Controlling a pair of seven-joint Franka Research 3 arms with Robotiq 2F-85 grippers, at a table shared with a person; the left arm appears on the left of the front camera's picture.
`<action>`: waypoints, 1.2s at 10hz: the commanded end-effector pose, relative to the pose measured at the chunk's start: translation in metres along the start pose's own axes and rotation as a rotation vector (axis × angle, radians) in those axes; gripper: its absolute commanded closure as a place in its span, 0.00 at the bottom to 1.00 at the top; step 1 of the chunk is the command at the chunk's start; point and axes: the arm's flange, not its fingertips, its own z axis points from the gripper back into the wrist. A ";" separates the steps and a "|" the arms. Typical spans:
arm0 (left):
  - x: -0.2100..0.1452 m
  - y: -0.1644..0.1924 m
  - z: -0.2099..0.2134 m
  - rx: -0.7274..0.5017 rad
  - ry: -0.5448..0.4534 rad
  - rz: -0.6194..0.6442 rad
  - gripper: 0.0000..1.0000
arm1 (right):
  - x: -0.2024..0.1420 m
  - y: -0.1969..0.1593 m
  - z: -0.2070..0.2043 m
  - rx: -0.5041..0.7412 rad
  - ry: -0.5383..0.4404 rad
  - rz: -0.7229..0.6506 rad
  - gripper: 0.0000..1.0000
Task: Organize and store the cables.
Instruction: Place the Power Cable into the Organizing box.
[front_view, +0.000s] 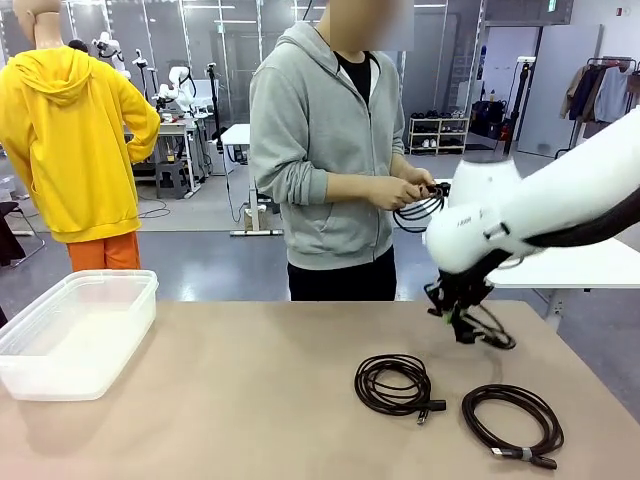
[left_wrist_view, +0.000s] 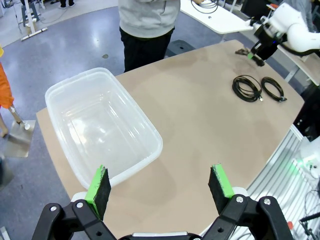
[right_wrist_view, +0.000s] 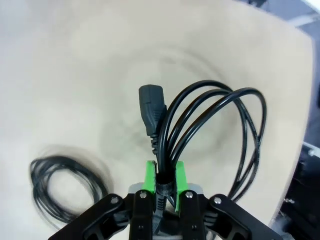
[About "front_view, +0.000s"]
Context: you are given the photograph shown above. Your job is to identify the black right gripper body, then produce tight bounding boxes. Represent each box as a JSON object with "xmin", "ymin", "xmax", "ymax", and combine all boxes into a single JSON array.
[{"xmin": 424, "ymin": 269, "xmax": 495, "ymax": 315}]

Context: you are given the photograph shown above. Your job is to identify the black cable with grey tie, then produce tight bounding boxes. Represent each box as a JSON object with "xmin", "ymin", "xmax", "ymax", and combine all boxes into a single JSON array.
[{"xmin": 461, "ymin": 383, "xmax": 566, "ymax": 471}]

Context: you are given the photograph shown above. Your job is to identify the person's left forearm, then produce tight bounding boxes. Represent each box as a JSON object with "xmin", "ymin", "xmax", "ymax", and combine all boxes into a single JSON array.
[{"xmin": 388, "ymin": 134, "xmax": 409, "ymax": 174}]

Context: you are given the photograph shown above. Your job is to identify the person's right forearm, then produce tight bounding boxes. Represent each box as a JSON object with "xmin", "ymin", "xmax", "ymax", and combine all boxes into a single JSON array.
[{"xmin": 277, "ymin": 167, "xmax": 377, "ymax": 207}]

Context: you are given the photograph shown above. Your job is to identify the person's right hand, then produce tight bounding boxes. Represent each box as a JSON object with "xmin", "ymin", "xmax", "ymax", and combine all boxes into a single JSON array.
[{"xmin": 369, "ymin": 177, "xmax": 421, "ymax": 212}]

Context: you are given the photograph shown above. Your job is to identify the person's left hand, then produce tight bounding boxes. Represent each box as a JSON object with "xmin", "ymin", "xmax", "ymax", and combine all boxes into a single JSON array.
[{"xmin": 398, "ymin": 167, "xmax": 436, "ymax": 190}]

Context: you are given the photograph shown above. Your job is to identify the white side table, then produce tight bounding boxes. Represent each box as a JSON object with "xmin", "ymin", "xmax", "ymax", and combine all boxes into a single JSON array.
[{"xmin": 433, "ymin": 177, "xmax": 640, "ymax": 332}]

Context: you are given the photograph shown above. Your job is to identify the wooden shoe rack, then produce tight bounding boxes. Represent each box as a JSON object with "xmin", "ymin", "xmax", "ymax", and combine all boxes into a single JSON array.
[{"xmin": 408, "ymin": 115, "xmax": 472, "ymax": 157}]

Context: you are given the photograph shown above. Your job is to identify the black bags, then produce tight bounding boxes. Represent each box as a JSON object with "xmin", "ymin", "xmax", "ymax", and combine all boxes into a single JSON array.
[{"xmin": 471, "ymin": 98, "xmax": 512, "ymax": 140}]

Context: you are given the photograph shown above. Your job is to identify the black pole with white top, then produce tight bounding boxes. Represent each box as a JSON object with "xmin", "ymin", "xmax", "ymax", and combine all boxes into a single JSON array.
[{"xmin": 499, "ymin": 55, "xmax": 537, "ymax": 162}]

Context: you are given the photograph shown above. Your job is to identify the person in grey hoodie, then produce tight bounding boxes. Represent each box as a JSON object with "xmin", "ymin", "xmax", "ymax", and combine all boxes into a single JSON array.
[{"xmin": 248, "ymin": 0, "xmax": 416, "ymax": 302}]

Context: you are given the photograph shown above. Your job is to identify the beige hanging coat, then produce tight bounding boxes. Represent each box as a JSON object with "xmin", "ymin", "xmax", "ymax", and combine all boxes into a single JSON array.
[{"xmin": 558, "ymin": 64, "xmax": 587, "ymax": 122}]

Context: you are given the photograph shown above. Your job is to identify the navy hanging jacket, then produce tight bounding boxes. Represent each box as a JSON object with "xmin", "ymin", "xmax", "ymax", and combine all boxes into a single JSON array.
[{"xmin": 569, "ymin": 64, "xmax": 609, "ymax": 124}]

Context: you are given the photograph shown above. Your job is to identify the light blue hanging shirt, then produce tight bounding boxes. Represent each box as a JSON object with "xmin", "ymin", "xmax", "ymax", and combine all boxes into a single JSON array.
[{"xmin": 594, "ymin": 67, "xmax": 632, "ymax": 124}]

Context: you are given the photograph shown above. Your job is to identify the white background desk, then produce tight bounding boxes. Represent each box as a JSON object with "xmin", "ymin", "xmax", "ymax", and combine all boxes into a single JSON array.
[{"xmin": 219, "ymin": 123, "xmax": 285, "ymax": 238}]

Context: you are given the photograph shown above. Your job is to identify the black clothes rack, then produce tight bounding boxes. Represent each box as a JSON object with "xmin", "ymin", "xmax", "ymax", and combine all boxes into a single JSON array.
[{"xmin": 553, "ymin": 55, "xmax": 640, "ymax": 162}]

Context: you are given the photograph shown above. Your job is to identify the grey step stool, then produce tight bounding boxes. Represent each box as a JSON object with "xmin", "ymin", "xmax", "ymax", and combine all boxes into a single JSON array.
[{"xmin": 154, "ymin": 160, "xmax": 189, "ymax": 200}]

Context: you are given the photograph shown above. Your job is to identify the black tripod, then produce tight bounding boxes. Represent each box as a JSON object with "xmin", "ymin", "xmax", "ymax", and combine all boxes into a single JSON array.
[{"xmin": 206, "ymin": 62, "xmax": 225, "ymax": 152}]

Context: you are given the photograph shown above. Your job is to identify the background workbench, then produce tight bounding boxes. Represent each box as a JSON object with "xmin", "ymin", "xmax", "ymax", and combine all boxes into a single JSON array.
[{"xmin": 132, "ymin": 115, "xmax": 212, "ymax": 197}]

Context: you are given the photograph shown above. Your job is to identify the orange pants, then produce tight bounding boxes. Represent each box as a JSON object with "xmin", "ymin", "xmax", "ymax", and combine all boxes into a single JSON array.
[{"xmin": 66, "ymin": 232, "xmax": 143, "ymax": 274}]

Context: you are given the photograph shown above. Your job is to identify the clear plastic storage container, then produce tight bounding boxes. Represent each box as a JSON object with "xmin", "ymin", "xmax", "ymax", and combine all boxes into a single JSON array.
[{"xmin": 0, "ymin": 269, "xmax": 160, "ymax": 402}]

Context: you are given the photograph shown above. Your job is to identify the yellow hoodie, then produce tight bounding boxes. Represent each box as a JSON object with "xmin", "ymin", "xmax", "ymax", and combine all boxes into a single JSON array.
[{"xmin": 0, "ymin": 44, "xmax": 162, "ymax": 245}]

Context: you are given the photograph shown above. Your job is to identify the beige mannequin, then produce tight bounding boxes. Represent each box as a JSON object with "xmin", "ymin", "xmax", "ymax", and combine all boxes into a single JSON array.
[{"xmin": 12, "ymin": 0, "xmax": 65, "ymax": 52}]

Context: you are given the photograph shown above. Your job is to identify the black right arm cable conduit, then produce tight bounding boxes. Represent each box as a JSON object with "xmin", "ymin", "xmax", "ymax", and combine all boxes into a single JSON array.
[{"xmin": 487, "ymin": 197, "xmax": 640, "ymax": 267}]

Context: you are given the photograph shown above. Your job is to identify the camera on black stand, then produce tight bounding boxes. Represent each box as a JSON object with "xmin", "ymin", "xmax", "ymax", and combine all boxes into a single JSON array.
[{"xmin": 131, "ymin": 48, "xmax": 161, "ymax": 109}]

